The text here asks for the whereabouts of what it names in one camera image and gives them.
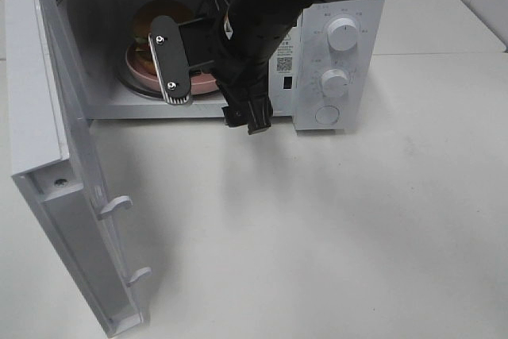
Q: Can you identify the white dial knob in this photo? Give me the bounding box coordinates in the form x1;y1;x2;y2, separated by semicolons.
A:
326;16;359;52
321;69;349;98

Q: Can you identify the round white door button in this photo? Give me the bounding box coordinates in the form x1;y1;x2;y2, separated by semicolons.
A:
315;106;340;125

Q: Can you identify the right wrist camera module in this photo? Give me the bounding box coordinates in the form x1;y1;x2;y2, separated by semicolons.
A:
147;0;231;106

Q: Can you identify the pink round plate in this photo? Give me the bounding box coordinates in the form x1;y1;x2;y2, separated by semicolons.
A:
125;44;218;97

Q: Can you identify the white microwave oven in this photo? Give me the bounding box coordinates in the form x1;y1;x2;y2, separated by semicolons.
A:
17;0;388;133

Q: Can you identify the glass microwave turntable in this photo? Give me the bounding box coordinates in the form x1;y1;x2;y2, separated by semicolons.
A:
114;66;218;100

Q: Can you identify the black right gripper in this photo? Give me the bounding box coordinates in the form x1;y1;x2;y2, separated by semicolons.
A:
212;0;302;135

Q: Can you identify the white warning label sticker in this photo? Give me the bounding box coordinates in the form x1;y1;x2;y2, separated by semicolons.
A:
270;33;294;73

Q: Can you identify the toy hamburger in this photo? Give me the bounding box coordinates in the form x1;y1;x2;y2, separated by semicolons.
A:
132;0;194;52

